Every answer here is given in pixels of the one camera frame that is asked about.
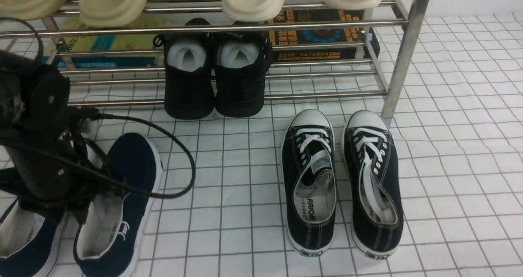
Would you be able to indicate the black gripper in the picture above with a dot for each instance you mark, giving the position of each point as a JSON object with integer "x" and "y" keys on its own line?
{"x": 56, "y": 169}

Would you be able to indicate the navy slip-on shoe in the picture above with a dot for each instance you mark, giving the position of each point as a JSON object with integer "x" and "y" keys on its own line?
{"x": 29, "y": 243}
{"x": 107, "y": 244}

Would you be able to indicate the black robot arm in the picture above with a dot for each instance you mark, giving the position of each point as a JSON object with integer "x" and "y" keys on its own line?
{"x": 39, "y": 88}

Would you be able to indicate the silver metal shoe rack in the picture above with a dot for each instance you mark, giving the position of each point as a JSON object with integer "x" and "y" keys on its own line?
{"x": 388, "y": 36}

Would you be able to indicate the black knit sneaker left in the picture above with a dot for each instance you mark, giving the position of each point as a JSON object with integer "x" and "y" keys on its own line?
{"x": 188, "y": 64}

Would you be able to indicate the black knit sneaker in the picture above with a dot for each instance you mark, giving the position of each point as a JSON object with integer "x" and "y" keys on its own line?
{"x": 242, "y": 60}
{"x": 188, "y": 64}

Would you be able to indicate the yellow and teal book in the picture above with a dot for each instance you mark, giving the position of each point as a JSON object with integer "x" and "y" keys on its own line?
{"x": 97, "y": 51}

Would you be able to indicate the black knit sneaker right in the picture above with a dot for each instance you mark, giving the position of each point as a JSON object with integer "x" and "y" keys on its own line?
{"x": 242, "y": 60}

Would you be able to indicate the black canvas lace sneaker left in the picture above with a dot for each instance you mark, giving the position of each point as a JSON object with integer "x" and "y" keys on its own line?
{"x": 307, "y": 155}

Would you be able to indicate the black canvas lace sneaker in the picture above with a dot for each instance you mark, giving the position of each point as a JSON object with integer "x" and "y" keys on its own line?
{"x": 307, "y": 155}
{"x": 370, "y": 157}

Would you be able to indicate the black box with orange print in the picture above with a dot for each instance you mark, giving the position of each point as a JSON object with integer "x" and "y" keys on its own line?
{"x": 315, "y": 44}

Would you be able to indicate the black canvas lace sneaker right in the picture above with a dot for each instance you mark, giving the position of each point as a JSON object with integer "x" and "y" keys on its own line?
{"x": 370, "y": 157}

